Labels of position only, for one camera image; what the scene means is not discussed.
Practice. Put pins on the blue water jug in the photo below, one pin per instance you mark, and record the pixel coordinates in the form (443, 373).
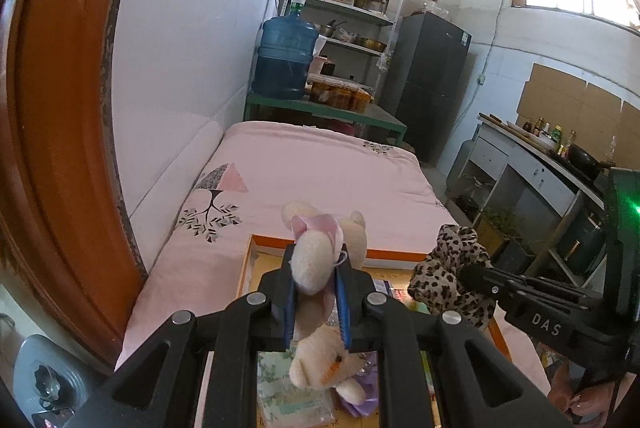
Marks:
(285, 58)

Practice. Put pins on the orange cardboard box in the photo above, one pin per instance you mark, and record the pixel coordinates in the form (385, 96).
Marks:
(395, 273)

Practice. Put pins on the container of food jars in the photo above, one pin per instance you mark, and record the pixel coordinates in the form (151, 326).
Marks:
(340, 96)

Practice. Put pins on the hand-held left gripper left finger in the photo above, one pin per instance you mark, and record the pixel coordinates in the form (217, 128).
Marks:
(289, 308)

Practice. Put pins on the grey kitchen counter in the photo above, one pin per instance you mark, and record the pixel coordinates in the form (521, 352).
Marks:
(530, 178)

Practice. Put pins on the metal shelf rack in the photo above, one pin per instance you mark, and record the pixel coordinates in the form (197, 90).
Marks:
(350, 11)

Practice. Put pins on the cardboard sheet on wall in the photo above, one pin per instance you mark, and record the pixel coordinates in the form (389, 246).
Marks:
(565, 93)

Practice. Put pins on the dark grey fridge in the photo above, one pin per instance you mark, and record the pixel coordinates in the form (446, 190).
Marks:
(430, 78)

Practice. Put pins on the black wok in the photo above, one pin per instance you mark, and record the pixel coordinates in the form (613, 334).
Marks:
(587, 158)

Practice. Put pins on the grey appliance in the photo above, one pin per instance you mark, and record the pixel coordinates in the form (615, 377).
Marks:
(45, 373)

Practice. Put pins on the pink bed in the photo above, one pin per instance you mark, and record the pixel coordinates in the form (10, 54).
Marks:
(310, 168)

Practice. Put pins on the leopard print scrunchie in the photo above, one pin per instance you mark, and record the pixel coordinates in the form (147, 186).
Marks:
(440, 268)

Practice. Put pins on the group of condiment bottles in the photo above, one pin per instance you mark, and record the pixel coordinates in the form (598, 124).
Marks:
(545, 133)

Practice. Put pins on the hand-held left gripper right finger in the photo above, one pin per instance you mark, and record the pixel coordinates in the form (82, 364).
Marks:
(342, 308)

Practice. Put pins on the person's right hand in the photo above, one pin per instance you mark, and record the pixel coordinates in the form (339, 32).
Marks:
(562, 395)

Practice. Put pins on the green table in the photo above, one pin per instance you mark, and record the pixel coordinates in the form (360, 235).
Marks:
(350, 113)

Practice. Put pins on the planter boxes with greens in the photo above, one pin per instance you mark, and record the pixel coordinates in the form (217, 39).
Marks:
(500, 228)

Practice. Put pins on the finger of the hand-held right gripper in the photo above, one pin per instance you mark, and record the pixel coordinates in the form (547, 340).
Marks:
(494, 289)

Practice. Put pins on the cream plush bear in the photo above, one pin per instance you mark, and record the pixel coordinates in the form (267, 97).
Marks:
(312, 258)

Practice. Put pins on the brown door frame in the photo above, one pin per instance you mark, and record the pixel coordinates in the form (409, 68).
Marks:
(55, 133)

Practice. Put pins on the floral tissue pack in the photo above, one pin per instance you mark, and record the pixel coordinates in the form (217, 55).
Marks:
(280, 388)
(389, 290)

